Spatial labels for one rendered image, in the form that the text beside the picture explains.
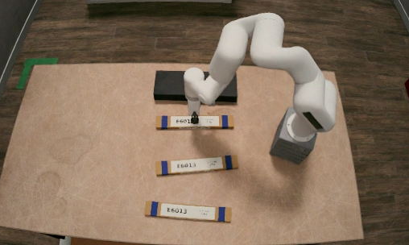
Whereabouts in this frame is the tan flat pack with white e6013 label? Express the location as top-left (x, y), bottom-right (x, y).
top-left (144, 201), bottom-right (232, 222)

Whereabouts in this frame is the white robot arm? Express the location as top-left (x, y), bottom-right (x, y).
top-left (184, 13), bottom-right (337, 142)

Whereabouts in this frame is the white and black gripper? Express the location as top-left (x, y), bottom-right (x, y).
top-left (188, 100), bottom-right (200, 124)

